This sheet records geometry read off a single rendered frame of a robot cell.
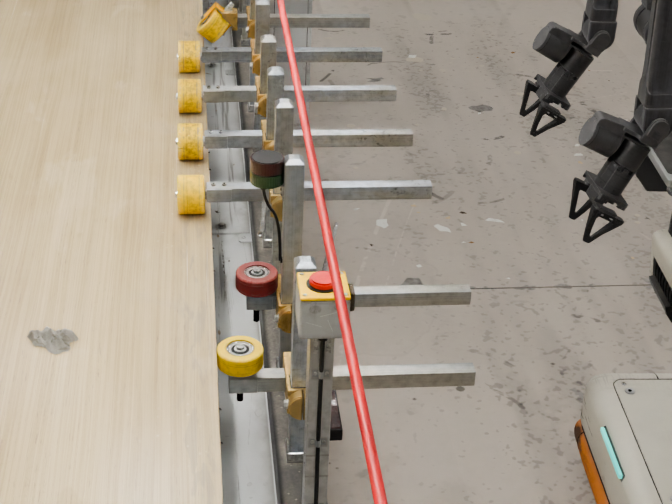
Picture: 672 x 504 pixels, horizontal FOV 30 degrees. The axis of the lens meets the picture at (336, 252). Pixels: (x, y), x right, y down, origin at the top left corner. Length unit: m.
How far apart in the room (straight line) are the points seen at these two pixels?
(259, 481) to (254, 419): 0.18
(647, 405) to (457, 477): 0.53
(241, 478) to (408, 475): 1.05
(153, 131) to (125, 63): 0.42
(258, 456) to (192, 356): 0.31
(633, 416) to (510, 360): 0.71
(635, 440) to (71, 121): 1.53
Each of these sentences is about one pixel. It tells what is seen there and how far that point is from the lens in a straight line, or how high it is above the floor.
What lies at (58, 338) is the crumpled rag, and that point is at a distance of 2.19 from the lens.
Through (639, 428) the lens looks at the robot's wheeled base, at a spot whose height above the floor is 0.28.
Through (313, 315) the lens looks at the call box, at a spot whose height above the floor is 1.19.
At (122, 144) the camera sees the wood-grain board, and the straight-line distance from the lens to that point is 2.88.
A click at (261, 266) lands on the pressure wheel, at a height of 0.90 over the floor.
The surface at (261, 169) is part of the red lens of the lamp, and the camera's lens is 2.19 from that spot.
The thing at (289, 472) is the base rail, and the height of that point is 0.70.
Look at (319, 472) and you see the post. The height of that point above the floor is 0.90.
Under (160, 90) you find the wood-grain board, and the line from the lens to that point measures 3.16.
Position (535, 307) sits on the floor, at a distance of 4.04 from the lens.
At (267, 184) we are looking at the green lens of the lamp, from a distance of 2.21.
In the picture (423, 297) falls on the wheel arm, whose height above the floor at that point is 0.85.
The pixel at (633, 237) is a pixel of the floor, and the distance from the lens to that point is 4.53.
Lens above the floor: 2.14
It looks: 30 degrees down
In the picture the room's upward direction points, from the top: 3 degrees clockwise
